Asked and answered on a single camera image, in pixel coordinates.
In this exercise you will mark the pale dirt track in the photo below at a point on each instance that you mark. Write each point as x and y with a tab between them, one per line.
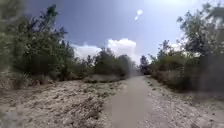
131	103

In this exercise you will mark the gravelly sand ground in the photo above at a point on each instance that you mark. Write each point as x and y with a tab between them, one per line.
63	103

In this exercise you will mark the row of green bushes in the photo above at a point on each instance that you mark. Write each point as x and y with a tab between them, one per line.
43	53
196	60

